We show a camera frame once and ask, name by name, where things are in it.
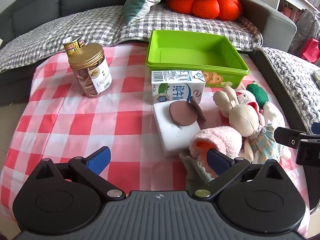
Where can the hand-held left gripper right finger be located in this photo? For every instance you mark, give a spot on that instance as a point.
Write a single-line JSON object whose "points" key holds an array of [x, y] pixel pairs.
{"points": [[217, 160]]}

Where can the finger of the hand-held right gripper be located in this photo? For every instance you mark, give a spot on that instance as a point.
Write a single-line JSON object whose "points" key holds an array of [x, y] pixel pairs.
{"points": [[286, 136]]}

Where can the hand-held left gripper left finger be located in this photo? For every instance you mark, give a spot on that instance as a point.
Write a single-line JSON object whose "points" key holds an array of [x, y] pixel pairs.
{"points": [[98, 158]]}

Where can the pale green towel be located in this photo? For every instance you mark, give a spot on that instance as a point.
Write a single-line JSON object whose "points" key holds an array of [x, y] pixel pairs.
{"points": [[195, 170]]}

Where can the pink white plush doll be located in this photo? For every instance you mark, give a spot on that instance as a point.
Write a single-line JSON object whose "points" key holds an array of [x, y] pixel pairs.
{"points": [[272, 115]]}

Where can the beige rabbit doll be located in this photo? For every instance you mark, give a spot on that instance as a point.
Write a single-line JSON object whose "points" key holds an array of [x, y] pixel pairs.
{"points": [[243, 120]]}

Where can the green knitted plush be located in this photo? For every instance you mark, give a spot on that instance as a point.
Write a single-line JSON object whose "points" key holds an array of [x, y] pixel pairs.
{"points": [[258, 95]]}

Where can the green plastic box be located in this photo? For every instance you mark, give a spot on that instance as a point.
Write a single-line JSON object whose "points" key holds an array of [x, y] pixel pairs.
{"points": [[190, 50]]}

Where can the pink checkered tablecloth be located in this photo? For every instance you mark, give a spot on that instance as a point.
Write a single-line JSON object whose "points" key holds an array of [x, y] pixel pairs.
{"points": [[75, 120]]}

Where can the white foam block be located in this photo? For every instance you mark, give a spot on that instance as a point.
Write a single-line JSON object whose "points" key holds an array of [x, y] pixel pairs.
{"points": [[172, 135]]}

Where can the brown round disc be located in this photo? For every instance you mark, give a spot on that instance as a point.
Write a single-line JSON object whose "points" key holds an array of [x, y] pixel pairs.
{"points": [[182, 113]]}

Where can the grey pebble quilted blanket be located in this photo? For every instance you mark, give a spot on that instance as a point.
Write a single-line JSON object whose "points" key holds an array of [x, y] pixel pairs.
{"points": [[287, 75]]}

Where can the olive knitted item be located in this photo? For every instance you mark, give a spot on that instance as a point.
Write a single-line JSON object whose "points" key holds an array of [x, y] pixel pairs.
{"points": [[317, 78]]}

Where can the clear jar with gold lid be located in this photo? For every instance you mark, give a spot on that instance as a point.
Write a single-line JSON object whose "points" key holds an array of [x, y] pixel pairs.
{"points": [[87, 80]]}

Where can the white milk carton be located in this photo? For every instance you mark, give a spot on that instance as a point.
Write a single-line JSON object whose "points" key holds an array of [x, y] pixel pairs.
{"points": [[175, 90]]}

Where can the grey speckled cloth cover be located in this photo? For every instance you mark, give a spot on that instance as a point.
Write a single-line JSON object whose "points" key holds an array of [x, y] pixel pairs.
{"points": [[305, 27]]}

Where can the yellow label tin can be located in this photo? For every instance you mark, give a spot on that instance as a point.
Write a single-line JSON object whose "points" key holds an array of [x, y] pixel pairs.
{"points": [[72, 46]]}

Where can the grey checkered quilted blanket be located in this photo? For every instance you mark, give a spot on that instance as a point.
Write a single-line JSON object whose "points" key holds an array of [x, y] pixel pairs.
{"points": [[50, 35]]}

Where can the orange pumpkin cushion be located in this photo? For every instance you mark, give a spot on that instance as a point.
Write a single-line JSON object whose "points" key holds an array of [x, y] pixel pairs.
{"points": [[207, 7]]}

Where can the dark grey fabric sofa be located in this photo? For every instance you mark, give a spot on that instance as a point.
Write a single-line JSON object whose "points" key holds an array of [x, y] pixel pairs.
{"points": [[37, 0]]}

